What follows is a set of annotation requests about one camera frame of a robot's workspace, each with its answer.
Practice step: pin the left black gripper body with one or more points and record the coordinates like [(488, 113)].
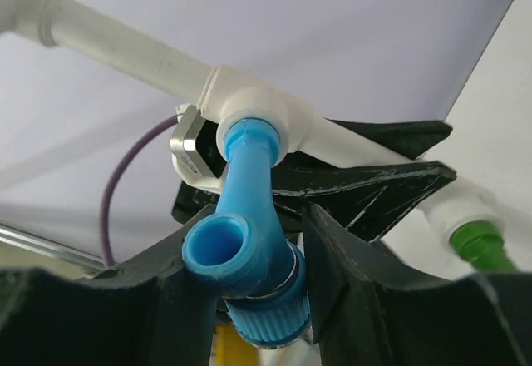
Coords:
[(190, 200)]

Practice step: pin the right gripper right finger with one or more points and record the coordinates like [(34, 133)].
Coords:
[(368, 308)]

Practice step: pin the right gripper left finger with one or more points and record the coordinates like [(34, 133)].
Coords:
[(147, 310)]

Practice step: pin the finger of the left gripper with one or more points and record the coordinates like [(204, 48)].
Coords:
[(411, 139), (367, 201)]

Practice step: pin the blue plastic faucet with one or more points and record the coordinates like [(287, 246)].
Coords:
[(240, 251)]

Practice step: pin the white pipe assembly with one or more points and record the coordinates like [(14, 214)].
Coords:
[(268, 59)]

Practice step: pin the green plastic faucet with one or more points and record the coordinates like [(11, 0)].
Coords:
[(481, 244)]

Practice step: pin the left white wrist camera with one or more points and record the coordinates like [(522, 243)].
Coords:
[(195, 154)]

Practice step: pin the front aluminium rail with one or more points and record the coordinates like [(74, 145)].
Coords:
[(29, 241)]

